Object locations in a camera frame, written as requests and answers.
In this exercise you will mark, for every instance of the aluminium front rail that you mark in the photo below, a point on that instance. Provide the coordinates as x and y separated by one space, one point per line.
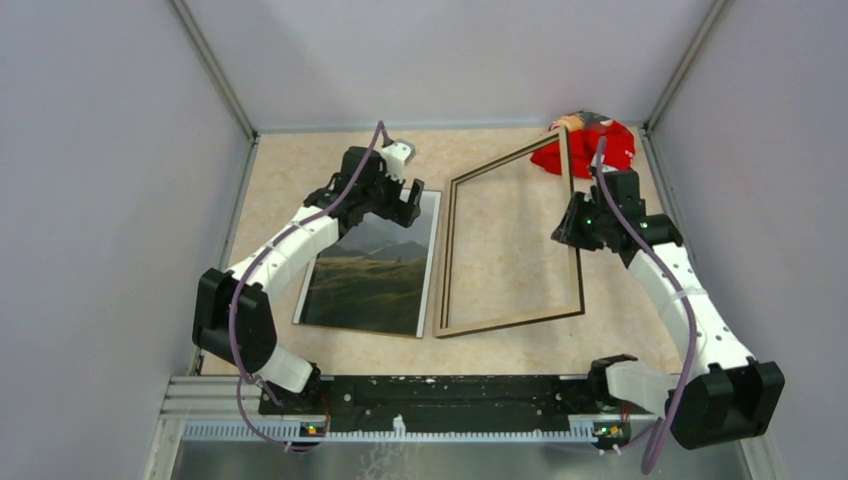
223 408

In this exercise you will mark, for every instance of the red crumpled cloth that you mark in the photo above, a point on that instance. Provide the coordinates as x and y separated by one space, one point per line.
585 129

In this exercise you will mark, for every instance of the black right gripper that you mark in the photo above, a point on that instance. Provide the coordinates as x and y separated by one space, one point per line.
568 231

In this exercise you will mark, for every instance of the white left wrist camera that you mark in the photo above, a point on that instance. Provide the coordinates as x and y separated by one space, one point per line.
397 155

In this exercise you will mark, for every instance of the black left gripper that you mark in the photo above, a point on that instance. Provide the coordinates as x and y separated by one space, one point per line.
402 212

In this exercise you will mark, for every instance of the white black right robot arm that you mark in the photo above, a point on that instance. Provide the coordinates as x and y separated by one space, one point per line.
689 318

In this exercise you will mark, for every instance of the landscape photo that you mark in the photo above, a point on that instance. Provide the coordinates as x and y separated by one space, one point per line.
375 279

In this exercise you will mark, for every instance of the wooden picture frame with glass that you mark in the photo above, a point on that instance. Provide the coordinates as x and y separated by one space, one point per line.
499 266

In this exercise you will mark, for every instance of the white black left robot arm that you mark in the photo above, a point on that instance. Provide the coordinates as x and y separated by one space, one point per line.
233 317

